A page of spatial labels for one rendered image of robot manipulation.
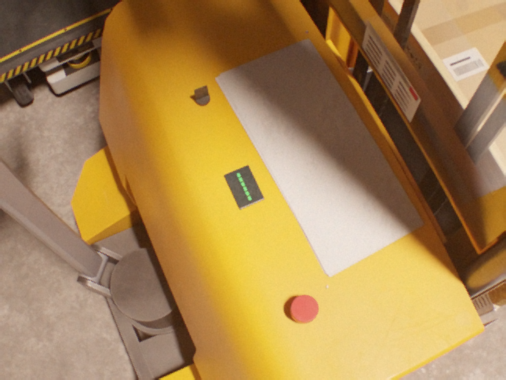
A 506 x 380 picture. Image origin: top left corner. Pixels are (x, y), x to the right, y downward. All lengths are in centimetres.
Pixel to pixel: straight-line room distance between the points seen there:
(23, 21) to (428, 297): 152
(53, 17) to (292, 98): 113
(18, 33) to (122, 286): 96
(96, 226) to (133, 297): 26
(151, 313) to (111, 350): 49
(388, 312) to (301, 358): 14
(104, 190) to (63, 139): 56
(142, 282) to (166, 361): 23
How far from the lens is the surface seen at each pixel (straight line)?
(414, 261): 86
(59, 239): 113
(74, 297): 182
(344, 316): 82
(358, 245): 84
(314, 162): 88
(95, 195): 150
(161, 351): 143
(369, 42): 89
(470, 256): 96
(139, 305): 130
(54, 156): 200
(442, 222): 131
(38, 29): 189
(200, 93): 91
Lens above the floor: 170
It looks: 69 degrees down
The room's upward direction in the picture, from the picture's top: 4 degrees counter-clockwise
